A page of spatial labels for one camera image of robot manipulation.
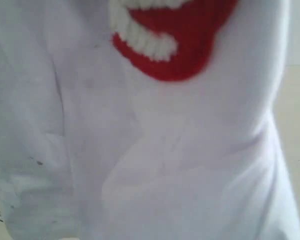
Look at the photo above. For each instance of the white t-shirt red logo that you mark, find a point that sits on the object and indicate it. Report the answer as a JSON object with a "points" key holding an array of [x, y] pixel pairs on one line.
{"points": [[143, 120]]}

